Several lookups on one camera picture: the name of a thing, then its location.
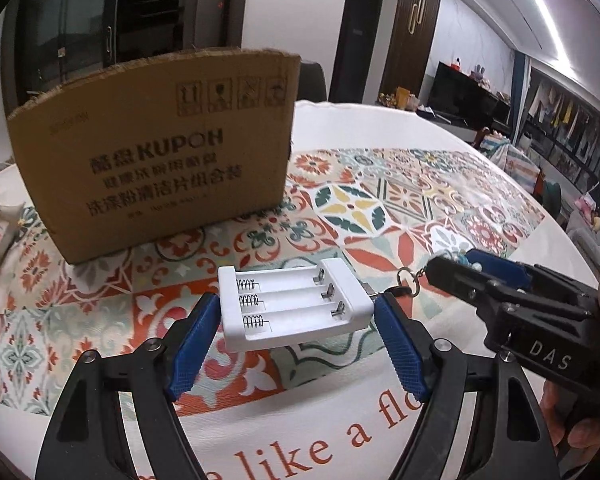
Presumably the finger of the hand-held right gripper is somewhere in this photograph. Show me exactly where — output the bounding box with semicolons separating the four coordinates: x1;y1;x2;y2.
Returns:
425;256;511;307
465;248;600;293

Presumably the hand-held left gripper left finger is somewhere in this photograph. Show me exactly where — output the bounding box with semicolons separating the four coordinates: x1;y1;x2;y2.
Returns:
35;292;222;480

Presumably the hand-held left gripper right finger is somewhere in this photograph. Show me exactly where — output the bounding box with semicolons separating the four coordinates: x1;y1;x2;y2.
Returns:
374;291;561;480

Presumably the metal key ring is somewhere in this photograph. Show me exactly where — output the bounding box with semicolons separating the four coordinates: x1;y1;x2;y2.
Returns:
382;252;473;301

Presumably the white battery charger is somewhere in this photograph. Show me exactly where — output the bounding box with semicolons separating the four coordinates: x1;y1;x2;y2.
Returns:
217;258;381;353

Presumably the brown cardboard box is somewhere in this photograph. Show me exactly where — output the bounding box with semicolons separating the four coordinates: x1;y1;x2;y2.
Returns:
6;47;302;265

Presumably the person's right hand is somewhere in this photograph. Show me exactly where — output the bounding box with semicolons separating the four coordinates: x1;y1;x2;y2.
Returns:
539;380;600;457

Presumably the colourful patterned table mat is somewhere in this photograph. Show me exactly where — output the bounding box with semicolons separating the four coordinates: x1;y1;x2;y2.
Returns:
0;146;548;418

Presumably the white television stand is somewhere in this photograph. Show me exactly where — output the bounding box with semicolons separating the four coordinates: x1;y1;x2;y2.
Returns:
416;106;486;143

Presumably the blue curtain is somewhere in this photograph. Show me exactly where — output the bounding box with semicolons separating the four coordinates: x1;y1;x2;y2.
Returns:
511;50;531;148

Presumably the black television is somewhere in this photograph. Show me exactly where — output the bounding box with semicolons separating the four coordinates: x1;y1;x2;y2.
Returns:
426;61;513;131

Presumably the dark grey chair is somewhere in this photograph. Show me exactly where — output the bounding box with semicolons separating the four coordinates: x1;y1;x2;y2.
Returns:
297;60;328;103

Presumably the dark glass sliding door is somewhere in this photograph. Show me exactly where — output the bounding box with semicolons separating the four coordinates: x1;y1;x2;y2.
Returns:
0;0;251;111

